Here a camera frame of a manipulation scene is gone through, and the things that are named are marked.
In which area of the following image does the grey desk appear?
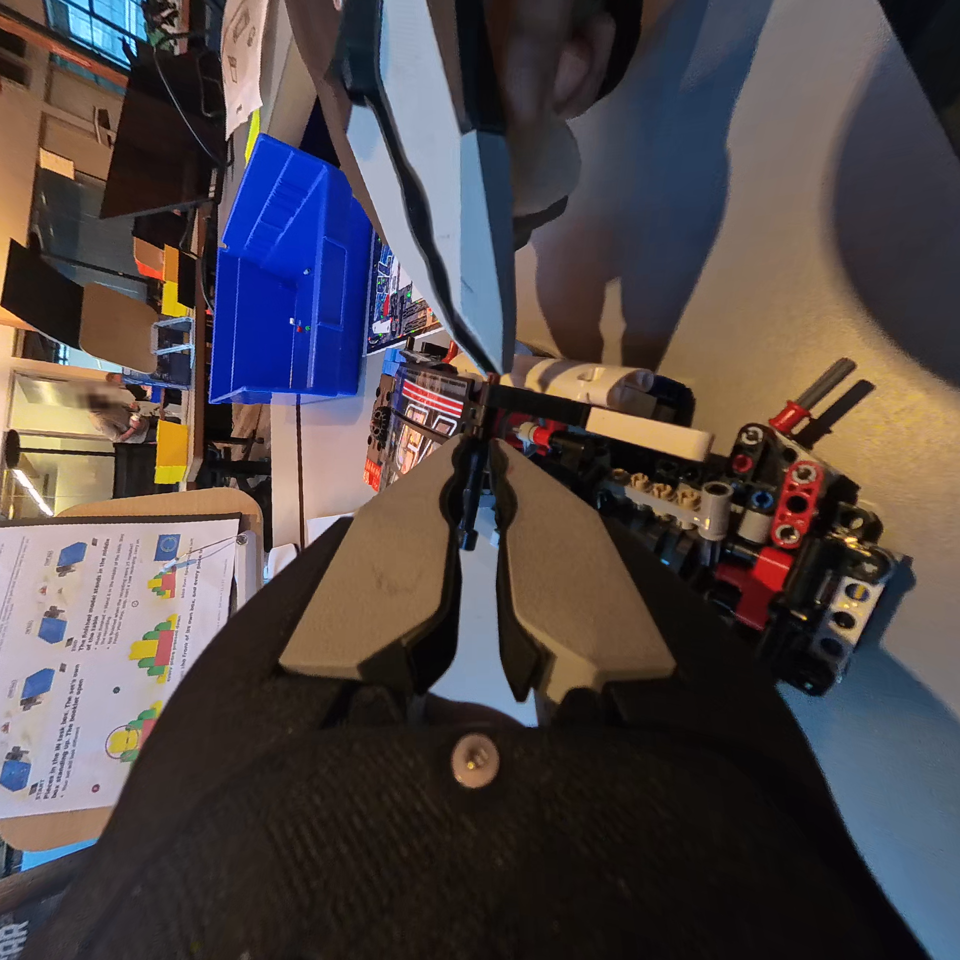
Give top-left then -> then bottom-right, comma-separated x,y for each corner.
266,0 -> 960,954

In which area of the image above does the wooden document stand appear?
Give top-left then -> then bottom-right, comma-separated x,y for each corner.
0,487 -> 265,852

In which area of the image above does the blue storage bin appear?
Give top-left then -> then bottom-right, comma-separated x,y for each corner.
208,133 -> 374,406

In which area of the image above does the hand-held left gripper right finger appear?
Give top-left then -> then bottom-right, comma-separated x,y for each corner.
487,438 -> 676,727

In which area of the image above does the large window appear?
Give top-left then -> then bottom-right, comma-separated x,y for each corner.
45,0 -> 151,72

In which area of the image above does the black folding panel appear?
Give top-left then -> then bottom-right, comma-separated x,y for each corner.
0,240 -> 84,346

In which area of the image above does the holographic sticker sheet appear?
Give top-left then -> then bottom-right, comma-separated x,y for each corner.
366,238 -> 451,357

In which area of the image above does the brown cardboard panel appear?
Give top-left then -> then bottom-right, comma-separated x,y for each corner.
78,283 -> 160,375

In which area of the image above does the toy brick car model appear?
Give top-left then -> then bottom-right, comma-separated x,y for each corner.
363,341 -> 912,699

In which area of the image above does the black monitor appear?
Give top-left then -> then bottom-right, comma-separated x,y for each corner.
99,63 -> 230,220

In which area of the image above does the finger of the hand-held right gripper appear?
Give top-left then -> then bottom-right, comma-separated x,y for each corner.
345,81 -> 504,374
377,0 -> 519,374

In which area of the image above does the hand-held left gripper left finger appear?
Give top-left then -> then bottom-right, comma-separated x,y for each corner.
277,437 -> 474,710

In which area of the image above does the clear acrylic sign holder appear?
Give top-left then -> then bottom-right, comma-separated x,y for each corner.
150,315 -> 198,376

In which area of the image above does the white paper sheet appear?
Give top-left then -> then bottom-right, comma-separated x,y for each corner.
221,0 -> 270,140

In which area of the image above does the printed instruction sheet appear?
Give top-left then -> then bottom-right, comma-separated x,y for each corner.
0,513 -> 241,820

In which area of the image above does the yellow storage bin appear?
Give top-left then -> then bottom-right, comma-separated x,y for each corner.
153,420 -> 190,485
163,251 -> 198,316

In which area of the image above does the person's right hand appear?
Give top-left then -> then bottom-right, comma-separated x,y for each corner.
504,0 -> 646,127

